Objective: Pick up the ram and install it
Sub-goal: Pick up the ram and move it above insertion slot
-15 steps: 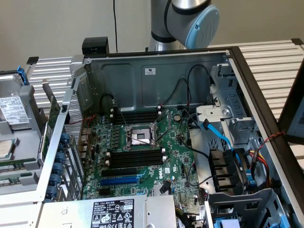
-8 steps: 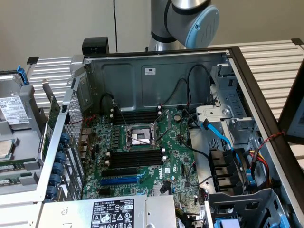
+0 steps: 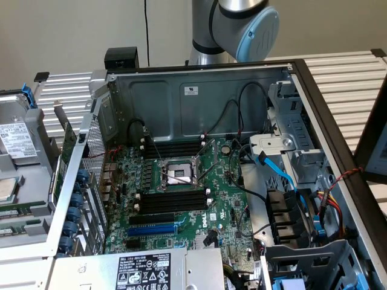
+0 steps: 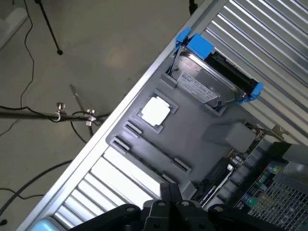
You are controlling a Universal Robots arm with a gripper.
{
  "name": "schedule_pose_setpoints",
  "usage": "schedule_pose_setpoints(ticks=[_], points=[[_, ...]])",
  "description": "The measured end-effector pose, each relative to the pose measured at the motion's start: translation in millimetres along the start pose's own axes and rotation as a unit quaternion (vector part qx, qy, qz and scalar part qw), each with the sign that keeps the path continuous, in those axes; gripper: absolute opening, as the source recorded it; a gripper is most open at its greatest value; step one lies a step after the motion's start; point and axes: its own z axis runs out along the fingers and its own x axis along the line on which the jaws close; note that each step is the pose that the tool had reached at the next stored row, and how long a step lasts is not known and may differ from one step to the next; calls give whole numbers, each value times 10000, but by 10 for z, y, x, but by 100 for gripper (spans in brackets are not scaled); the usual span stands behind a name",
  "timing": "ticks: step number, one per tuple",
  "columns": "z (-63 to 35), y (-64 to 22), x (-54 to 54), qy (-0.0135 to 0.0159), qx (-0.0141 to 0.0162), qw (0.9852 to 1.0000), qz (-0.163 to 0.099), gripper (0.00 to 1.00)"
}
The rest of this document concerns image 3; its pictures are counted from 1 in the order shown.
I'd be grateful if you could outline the long black expansion slot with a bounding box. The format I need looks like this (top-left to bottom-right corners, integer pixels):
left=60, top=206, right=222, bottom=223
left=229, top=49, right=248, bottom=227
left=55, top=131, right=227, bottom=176
left=129, top=212, right=176, bottom=226

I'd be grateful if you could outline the CPU socket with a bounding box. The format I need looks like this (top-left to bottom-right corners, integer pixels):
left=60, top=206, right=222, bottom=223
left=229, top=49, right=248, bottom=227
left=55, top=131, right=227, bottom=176
left=158, top=158, right=206, bottom=193

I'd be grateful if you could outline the long black camera cable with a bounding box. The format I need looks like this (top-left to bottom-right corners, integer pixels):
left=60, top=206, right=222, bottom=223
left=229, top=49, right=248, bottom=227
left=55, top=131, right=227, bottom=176
left=143, top=0, right=151, bottom=66

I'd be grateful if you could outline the blue SATA wire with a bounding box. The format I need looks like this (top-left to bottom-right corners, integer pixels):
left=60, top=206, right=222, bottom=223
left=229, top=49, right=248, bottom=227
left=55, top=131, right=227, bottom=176
left=256, top=150, right=305, bottom=212

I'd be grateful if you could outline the blue expansion slot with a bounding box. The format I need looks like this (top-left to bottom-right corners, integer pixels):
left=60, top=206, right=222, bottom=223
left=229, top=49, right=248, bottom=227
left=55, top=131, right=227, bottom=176
left=126, top=225, right=178, bottom=238

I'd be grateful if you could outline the silver CPU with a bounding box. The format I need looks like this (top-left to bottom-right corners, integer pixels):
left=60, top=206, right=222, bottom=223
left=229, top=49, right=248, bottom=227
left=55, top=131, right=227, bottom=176
left=0, top=177, right=24, bottom=202

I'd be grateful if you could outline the black box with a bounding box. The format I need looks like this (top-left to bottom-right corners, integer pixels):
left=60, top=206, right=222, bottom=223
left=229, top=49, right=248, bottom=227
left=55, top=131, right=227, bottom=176
left=104, top=47, right=139, bottom=69

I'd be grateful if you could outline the silver heat sink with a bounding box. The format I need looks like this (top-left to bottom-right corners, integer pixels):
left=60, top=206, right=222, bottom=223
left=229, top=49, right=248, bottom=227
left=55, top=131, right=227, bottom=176
left=195, top=234, right=220, bottom=249

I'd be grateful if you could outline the blue disk carrier tab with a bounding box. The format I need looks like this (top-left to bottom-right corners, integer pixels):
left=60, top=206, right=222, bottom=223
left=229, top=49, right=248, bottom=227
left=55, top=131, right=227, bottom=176
left=21, top=84, right=39, bottom=109

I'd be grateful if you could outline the blue plastic clip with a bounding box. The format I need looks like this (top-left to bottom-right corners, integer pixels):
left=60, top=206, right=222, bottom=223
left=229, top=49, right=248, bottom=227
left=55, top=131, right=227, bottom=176
left=313, top=214, right=327, bottom=239

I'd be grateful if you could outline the metal socket cover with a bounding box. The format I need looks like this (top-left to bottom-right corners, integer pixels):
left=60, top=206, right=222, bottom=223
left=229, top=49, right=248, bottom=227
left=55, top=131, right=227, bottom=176
left=195, top=138, right=217, bottom=185

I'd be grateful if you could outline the black looped wire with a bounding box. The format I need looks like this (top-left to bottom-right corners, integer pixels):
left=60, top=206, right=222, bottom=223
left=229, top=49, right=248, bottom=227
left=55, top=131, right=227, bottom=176
left=237, top=82, right=270, bottom=137

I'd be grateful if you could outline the dark framed monitor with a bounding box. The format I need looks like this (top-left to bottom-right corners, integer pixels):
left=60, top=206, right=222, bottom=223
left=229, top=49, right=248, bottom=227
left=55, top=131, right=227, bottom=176
left=353, top=86, right=387, bottom=184

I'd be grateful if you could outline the metal disk bay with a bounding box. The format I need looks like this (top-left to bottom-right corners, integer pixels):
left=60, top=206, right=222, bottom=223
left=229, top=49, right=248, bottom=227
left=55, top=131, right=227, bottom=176
left=265, top=80, right=332, bottom=187

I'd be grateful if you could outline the grey parts rack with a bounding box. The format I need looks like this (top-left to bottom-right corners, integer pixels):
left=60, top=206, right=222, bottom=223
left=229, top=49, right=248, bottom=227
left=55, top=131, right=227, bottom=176
left=0, top=87, right=66, bottom=260

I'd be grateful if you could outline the silver power supply with label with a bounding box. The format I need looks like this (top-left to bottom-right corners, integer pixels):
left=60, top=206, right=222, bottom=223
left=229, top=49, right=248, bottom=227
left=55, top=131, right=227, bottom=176
left=50, top=247, right=225, bottom=290

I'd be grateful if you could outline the silver hard disk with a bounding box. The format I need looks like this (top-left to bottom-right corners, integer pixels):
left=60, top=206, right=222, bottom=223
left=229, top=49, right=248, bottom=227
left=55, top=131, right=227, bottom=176
left=0, top=93, right=42, bottom=167

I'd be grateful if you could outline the grey disk bay cage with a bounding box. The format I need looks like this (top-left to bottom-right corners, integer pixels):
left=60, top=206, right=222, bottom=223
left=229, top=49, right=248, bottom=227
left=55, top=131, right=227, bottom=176
left=261, top=238, right=367, bottom=290

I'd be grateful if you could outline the black case fan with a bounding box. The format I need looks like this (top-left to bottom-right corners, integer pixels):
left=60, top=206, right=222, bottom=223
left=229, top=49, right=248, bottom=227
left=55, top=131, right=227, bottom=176
left=265, top=187, right=320, bottom=245

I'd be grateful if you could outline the coloured power wire bundle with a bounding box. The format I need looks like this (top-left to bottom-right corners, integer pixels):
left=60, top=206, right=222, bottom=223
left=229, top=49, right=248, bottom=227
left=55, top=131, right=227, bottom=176
left=314, top=188, right=347, bottom=239

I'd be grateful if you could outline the open metal PC case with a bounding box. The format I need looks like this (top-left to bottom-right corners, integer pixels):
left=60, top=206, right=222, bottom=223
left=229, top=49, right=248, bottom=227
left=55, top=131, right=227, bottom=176
left=45, top=59, right=387, bottom=290

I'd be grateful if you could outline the metal locking lever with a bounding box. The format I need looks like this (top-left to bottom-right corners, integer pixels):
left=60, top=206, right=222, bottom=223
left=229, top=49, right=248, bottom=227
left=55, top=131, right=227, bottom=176
left=161, top=171, right=196, bottom=185
left=143, top=127, right=164, bottom=163
left=198, top=161, right=227, bottom=184

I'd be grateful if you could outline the green graphics card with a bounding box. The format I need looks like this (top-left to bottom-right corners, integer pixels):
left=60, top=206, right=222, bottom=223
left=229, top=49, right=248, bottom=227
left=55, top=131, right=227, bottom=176
left=51, top=102, right=79, bottom=209

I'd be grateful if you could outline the silver drive latch bracket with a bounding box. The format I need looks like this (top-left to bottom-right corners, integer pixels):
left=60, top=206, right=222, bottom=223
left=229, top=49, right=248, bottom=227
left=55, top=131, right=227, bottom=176
left=249, top=134, right=296, bottom=158

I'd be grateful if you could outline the green Dell motherboard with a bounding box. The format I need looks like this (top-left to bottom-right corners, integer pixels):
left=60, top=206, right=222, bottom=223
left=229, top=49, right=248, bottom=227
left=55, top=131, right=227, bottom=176
left=104, top=137, right=258, bottom=263

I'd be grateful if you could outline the blue disk carrier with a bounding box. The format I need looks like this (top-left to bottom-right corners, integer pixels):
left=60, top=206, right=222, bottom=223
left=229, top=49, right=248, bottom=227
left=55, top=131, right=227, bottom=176
left=273, top=277, right=307, bottom=290

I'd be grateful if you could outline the red black twisted wire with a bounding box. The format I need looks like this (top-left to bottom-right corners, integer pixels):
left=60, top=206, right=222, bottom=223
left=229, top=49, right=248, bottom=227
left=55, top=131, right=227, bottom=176
left=328, top=167, right=365, bottom=190

